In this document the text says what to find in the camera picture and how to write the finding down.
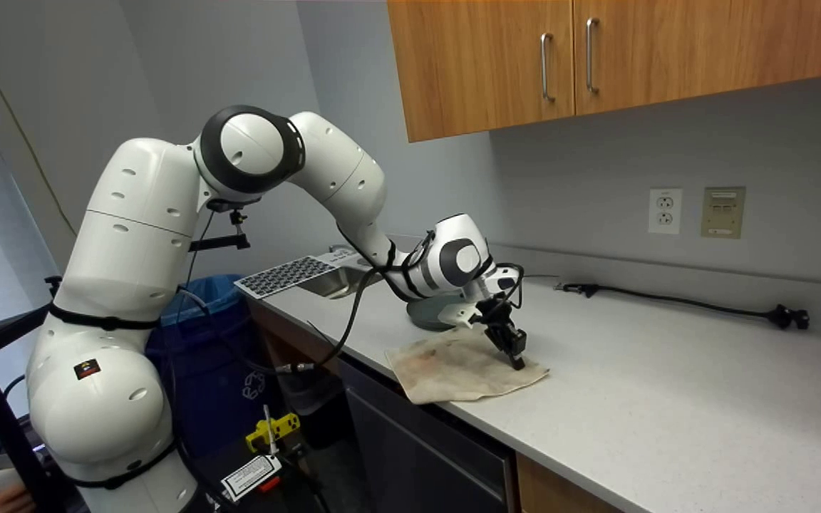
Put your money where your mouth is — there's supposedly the beige wall plate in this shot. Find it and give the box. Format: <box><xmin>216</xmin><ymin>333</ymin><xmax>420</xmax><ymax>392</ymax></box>
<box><xmin>698</xmin><ymin>182</ymin><xmax>748</xmax><ymax>240</ymax></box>

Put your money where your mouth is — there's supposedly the black power cord with plug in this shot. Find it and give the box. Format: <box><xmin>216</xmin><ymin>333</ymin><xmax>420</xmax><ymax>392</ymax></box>
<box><xmin>557</xmin><ymin>278</ymin><xmax>814</xmax><ymax>333</ymax></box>

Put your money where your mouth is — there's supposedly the blue recycling bin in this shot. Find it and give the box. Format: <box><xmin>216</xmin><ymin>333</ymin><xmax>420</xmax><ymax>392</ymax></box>
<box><xmin>149</xmin><ymin>270</ymin><xmax>285</xmax><ymax>459</ymax></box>

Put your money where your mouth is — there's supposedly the wooden base cabinet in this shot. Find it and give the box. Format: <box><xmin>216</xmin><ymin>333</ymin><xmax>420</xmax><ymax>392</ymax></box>
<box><xmin>513</xmin><ymin>452</ymin><xmax>621</xmax><ymax>513</ymax></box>

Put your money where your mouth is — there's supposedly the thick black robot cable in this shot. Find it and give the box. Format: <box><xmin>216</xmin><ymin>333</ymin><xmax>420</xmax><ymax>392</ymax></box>
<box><xmin>285</xmin><ymin>231</ymin><xmax>527</xmax><ymax>382</ymax></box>

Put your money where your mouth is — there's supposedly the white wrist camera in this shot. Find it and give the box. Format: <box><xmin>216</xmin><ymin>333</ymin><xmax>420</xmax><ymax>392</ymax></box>
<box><xmin>479</xmin><ymin>266</ymin><xmax>524</xmax><ymax>300</ymax></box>

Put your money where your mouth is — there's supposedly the yellow clamp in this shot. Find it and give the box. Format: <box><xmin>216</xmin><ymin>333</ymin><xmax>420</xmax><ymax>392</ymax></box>
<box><xmin>244</xmin><ymin>408</ymin><xmax>306</xmax><ymax>457</ymax></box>

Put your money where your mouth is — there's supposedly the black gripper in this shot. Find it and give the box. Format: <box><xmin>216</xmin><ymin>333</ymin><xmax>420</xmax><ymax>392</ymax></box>
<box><xmin>469</xmin><ymin>293</ymin><xmax>531</xmax><ymax>374</ymax></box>

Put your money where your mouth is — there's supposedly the silver cabinet door handle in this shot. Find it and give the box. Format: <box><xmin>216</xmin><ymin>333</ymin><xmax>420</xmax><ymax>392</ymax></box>
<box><xmin>583</xmin><ymin>13</ymin><xmax>606</xmax><ymax>96</ymax></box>
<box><xmin>537</xmin><ymin>29</ymin><xmax>559</xmax><ymax>105</ymax></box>

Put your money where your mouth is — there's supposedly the wooden wall cabinet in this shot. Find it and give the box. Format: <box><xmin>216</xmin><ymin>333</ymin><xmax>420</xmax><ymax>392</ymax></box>
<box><xmin>385</xmin><ymin>0</ymin><xmax>821</xmax><ymax>144</ymax></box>

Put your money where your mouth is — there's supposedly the white labelled box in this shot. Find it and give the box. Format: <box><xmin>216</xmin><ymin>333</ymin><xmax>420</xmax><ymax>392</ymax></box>
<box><xmin>219</xmin><ymin>452</ymin><xmax>285</xmax><ymax>505</ymax></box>

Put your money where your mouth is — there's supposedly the black dishwasher front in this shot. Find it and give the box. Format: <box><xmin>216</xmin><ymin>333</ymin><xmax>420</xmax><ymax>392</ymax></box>
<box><xmin>338</xmin><ymin>353</ymin><xmax>520</xmax><ymax>513</ymax></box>

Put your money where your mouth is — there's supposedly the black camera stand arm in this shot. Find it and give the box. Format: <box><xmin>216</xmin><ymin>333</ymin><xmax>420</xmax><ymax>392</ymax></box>
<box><xmin>185</xmin><ymin>209</ymin><xmax>255</xmax><ymax>253</ymax></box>

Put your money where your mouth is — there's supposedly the beige cloth towel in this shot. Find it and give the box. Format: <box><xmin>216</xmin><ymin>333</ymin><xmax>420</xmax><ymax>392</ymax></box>
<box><xmin>390</xmin><ymin>324</ymin><xmax>554</xmax><ymax>408</ymax></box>

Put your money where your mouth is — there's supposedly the white wall outlet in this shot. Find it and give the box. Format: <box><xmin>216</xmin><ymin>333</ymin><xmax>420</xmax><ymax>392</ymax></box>
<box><xmin>648</xmin><ymin>186</ymin><xmax>684</xmax><ymax>237</ymax></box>

